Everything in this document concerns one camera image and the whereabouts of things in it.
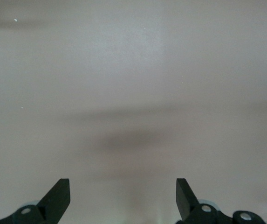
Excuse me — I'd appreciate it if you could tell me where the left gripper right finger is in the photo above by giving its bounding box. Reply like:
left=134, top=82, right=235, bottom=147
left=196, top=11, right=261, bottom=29
left=176, top=178, right=267, bottom=224

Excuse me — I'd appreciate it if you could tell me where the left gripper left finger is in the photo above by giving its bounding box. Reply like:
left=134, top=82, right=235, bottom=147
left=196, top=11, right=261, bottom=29
left=0, top=178, right=70, bottom=224

